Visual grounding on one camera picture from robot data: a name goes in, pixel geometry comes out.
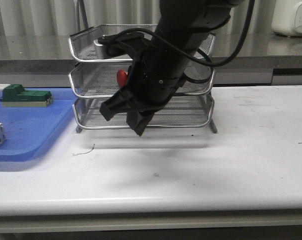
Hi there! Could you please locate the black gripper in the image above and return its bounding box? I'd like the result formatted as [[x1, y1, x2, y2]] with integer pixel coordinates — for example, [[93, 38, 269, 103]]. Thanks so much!
[[99, 46, 186, 137]]

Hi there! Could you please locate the red emergency stop button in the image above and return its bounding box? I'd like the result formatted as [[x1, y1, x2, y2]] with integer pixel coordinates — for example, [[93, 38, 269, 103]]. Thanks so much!
[[116, 69, 128, 88]]

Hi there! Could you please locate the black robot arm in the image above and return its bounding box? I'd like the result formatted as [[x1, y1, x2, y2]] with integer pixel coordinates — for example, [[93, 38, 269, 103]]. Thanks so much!
[[98, 0, 240, 128]]

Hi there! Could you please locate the silver mesh top tray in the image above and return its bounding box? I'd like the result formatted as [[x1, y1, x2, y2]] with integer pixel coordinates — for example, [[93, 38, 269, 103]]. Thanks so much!
[[68, 23, 216, 63]]

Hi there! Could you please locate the blue plastic tray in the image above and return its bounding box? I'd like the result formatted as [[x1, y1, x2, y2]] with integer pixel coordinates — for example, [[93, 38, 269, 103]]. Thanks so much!
[[0, 88, 76, 162]]

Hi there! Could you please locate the green electrical module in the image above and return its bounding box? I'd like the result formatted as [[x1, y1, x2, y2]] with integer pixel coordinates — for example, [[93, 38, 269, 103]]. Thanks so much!
[[0, 83, 54, 107]]

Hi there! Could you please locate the grey back counter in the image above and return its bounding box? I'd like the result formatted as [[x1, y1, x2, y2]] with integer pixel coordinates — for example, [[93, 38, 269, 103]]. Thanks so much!
[[0, 33, 302, 88]]

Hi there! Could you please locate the white kitchen appliance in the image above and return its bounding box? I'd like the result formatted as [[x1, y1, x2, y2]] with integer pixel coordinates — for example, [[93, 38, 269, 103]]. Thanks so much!
[[271, 0, 302, 37]]

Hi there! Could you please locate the grey metal rack frame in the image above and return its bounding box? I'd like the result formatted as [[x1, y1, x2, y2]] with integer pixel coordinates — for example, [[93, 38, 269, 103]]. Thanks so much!
[[74, 0, 218, 133]]

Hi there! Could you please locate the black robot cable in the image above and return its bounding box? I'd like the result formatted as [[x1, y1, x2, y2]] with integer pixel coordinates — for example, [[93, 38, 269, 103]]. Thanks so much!
[[105, 0, 256, 85]]

